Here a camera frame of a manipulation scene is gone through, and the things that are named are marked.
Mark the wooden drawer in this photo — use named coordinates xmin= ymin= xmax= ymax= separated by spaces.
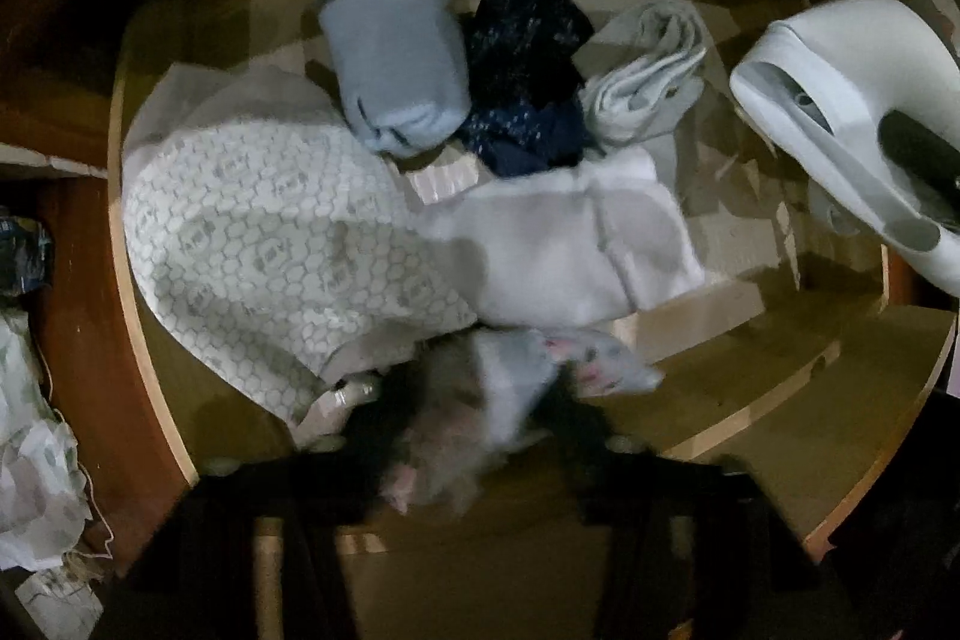
xmin=105 ymin=0 xmax=960 ymax=640

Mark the white patterned underwear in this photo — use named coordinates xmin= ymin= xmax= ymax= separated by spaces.
xmin=120 ymin=61 xmax=481 ymax=432

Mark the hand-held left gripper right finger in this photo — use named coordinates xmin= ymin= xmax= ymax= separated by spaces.
xmin=540 ymin=385 xmax=818 ymax=640

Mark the white plastic bag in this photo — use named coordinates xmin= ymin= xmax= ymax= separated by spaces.
xmin=0 ymin=306 xmax=113 ymax=573

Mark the navy speckled underwear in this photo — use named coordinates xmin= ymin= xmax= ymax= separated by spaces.
xmin=456 ymin=0 xmax=601 ymax=178

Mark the blue printed packet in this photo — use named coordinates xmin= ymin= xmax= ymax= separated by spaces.
xmin=0 ymin=206 xmax=55 ymax=305

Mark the light blue underwear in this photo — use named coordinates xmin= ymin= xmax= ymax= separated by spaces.
xmin=319 ymin=0 xmax=473 ymax=157

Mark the grey floral underwear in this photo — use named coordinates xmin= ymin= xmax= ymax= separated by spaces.
xmin=379 ymin=325 xmax=667 ymax=517

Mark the pale white underwear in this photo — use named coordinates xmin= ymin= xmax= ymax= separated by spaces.
xmin=416 ymin=149 xmax=707 ymax=330

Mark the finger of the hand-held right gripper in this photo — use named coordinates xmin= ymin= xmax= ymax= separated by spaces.
xmin=877 ymin=111 xmax=960 ymax=214

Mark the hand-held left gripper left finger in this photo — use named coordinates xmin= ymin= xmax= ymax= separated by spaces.
xmin=142 ymin=377 xmax=421 ymax=640

